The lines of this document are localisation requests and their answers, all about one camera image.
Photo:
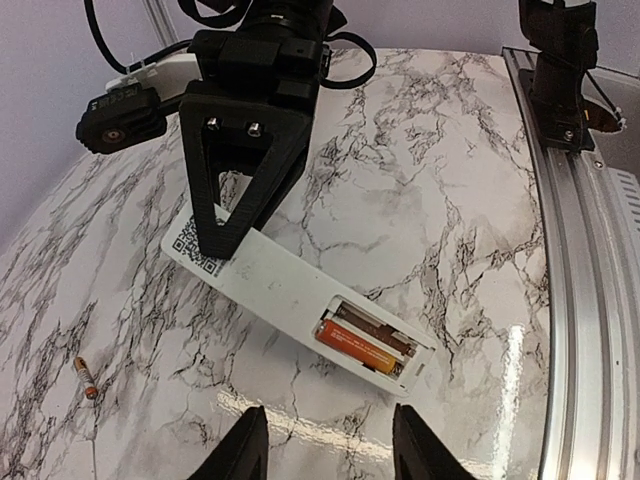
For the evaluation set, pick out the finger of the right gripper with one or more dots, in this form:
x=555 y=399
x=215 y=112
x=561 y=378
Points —
x=265 y=143

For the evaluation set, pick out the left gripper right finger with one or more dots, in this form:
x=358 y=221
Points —
x=418 y=453

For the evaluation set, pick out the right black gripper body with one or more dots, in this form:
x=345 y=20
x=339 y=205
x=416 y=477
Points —
x=283 y=72

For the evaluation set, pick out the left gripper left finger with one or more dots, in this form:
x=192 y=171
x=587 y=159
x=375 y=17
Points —
x=243 y=452

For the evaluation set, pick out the orange AAA battery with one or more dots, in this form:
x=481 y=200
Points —
x=371 y=356

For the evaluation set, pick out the white remote control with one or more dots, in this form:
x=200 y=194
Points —
x=294 y=298

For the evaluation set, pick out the black gold AAA battery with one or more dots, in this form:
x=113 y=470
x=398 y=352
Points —
x=88 y=383

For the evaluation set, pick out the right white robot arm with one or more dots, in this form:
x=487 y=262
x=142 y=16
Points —
x=302 y=19

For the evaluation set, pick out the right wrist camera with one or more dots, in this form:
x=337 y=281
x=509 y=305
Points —
x=120 y=119

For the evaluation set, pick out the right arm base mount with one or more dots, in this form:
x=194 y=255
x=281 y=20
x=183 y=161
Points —
x=567 y=41

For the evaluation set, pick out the front aluminium rail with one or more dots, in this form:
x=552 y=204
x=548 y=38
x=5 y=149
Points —
x=590 y=210

